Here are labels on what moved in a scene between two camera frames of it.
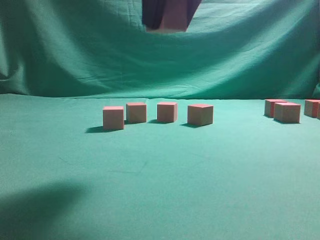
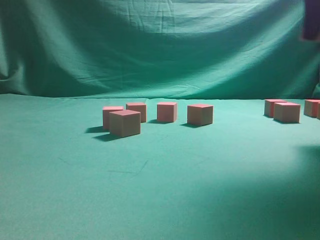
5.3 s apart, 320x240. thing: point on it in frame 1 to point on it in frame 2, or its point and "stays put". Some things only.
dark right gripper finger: (153, 12) to (311, 28)
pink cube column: (136, 112) stays put
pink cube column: (113, 117) stays put
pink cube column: (200, 114) stays put
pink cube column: (167, 112) stays put
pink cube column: (174, 17) to (124, 123)
